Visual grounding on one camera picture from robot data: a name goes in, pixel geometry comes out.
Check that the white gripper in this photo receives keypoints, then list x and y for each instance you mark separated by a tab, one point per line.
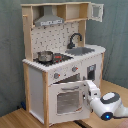
90	91

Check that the white toy oven door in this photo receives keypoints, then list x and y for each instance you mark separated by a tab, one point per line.
68	102

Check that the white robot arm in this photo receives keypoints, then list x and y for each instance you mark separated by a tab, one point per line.
105	106

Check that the wooden toy kitchen unit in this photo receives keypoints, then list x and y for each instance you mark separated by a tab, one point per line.
56	38

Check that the grey toy sink basin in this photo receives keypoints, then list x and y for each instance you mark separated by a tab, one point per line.
79	51

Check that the black toy stovetop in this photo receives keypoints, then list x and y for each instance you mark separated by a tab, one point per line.
57	58

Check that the silver toy cooking pot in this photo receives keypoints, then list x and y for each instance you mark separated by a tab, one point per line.
45	56

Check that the white toy microwave door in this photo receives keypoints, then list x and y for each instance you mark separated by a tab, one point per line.
97	12

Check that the grey toy range hood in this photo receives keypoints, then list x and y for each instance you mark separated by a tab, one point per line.
48	18

